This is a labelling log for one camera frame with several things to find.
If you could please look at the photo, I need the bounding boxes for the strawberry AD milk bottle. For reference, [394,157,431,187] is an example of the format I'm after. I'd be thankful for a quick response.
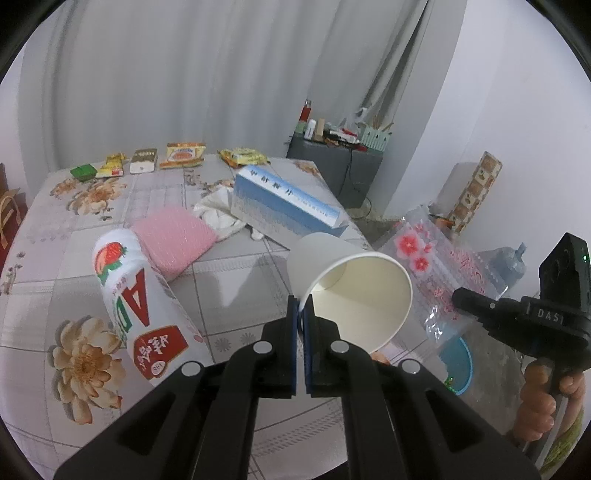
[92,229,213,385]

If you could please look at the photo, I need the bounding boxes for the floral clear plastic bag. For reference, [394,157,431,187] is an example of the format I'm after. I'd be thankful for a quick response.
[374,206,507,346]

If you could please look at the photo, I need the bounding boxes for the white paper cup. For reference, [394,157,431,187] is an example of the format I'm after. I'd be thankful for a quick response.
[287,233,413,353]

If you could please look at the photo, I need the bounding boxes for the pink mesh sponge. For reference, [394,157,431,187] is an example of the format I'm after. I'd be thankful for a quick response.
[131,206,216,282]

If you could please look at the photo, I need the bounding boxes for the blue white tissue box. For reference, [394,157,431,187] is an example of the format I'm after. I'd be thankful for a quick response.
[230,166,348,249]

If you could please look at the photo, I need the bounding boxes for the right hand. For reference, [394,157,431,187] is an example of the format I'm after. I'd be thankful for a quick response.
[512,361,586,442]

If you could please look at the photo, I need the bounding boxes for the blue water jug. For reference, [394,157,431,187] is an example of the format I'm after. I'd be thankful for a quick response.
[481,243,527,296]

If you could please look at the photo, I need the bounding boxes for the blue plastic wastebasket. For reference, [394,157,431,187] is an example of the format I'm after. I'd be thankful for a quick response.
[438,336,474,396]

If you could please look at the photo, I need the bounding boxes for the green white fluffy sleeve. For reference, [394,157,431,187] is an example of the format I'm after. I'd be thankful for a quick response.
[540,408,585,479]

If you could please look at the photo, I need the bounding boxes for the patterned rolled tablecloth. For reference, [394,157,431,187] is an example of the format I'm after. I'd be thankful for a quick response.
[449,151,503,235]

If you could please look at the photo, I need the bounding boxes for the floral vinyl tablecloth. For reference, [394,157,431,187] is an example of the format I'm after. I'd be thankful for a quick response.
[1,155,427,479]

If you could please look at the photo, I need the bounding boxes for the white crumpled tissue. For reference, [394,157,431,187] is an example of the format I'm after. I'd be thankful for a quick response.
[192,185,247,242]

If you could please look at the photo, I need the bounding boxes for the grey cabinet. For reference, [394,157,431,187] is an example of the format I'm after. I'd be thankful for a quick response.
[287,134,383,208]

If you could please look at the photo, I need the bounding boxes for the green mesh basket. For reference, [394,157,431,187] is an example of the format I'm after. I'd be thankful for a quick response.
[359,125,392,152]

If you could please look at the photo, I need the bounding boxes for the olive white packet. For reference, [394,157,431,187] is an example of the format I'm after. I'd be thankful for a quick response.
[129,148,158,174]

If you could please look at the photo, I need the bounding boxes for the yellow crumpled packet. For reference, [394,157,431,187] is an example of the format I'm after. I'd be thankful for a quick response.
[218,148,269,169]

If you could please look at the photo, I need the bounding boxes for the orange noodle packet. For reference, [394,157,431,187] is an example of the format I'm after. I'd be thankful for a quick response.
[159,142,206,169]

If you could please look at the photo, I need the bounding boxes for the yellow snack packet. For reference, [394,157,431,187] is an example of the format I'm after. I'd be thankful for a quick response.
[95,152,126,178]

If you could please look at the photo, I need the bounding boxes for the green small packet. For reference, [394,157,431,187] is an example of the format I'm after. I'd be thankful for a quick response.
[70,164,97,183]

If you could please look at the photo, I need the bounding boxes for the red gift bag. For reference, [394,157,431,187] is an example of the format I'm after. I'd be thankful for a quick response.
[0,164,27,269]

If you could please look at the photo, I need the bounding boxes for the white small bottle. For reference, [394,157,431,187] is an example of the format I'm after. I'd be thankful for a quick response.
[304,119,317,140]

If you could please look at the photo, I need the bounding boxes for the red thermos bottle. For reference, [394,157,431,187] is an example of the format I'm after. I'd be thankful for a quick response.
[298,99,311,122]

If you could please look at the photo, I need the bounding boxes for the white curtain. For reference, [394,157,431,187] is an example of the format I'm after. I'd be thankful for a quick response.
[18,1,466,186]

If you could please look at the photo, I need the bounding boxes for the black power cable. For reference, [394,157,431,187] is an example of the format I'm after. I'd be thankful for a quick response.
[344,149,376,218]

